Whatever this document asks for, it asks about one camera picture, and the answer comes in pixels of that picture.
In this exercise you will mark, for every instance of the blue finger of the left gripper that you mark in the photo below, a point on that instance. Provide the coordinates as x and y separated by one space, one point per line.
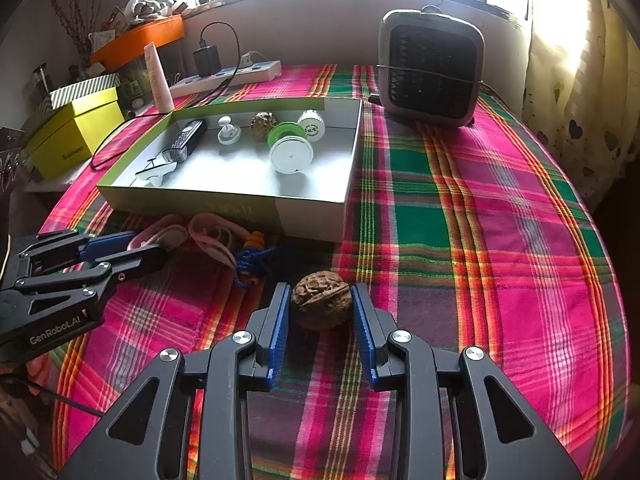
105 245
134 263

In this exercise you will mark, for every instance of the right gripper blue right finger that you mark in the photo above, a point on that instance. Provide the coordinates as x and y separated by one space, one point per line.
382 368

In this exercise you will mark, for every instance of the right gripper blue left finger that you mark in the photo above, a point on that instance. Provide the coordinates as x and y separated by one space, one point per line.
260 366

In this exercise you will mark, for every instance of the brown walnut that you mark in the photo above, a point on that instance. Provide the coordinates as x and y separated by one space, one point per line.
321 300
261 125

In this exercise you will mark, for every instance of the metal grater box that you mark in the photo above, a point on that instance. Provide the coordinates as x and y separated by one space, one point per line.
186 142

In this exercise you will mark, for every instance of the small white knob gadget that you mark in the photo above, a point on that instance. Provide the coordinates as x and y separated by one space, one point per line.
228 133

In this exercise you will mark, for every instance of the green white spool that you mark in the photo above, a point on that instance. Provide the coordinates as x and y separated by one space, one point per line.
290 150

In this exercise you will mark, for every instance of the white round jar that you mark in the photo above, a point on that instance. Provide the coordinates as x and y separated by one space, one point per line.
313 125

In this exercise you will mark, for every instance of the black disc with white pads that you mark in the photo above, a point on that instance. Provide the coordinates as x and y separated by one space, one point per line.
154 172

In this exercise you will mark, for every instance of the yellow box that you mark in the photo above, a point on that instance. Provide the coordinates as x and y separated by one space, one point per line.
72 134

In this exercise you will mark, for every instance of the plaid bed cover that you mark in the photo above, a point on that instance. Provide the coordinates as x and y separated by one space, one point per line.
472 236

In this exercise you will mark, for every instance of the striped box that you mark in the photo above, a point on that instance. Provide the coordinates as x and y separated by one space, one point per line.
64 95

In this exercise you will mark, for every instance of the green white shallow box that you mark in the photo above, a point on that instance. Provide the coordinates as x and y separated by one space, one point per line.
238 181

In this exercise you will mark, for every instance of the pink cosmetic tube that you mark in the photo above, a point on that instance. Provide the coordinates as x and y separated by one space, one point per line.
163 100

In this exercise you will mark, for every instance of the orange box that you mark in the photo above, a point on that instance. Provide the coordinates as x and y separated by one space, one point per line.
130 45

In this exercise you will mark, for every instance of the dried twig bouquet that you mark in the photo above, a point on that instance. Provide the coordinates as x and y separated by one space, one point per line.
78 18

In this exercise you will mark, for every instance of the white power strip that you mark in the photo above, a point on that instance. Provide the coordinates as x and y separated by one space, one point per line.
258 72

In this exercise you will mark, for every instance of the grey portable fan heater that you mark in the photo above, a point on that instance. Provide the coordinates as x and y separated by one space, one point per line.
430 66

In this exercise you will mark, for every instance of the cream heart curtain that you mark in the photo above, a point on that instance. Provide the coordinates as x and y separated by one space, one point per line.
582 92

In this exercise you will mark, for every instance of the black charger with cable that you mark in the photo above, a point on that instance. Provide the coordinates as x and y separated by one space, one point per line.
207 61

